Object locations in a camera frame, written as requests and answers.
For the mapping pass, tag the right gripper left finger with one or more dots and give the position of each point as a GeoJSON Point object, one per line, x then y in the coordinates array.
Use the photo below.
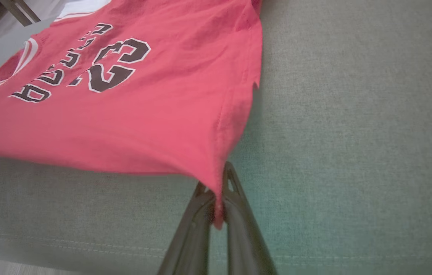
{"type": "Point", "coordinates": [191, 236]}

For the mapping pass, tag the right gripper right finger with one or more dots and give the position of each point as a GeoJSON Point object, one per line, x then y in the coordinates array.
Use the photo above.
{"type": "Point", "coordinates": [244, 229]}

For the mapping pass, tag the red basketball jersey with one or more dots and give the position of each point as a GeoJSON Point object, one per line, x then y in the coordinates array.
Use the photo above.
{"type": "Point", "coordinates": [143, 114]}

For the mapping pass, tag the grey sofa seat cushion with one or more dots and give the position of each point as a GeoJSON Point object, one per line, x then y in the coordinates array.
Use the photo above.
{"type": "Point", "coordinates": [353, 133]}

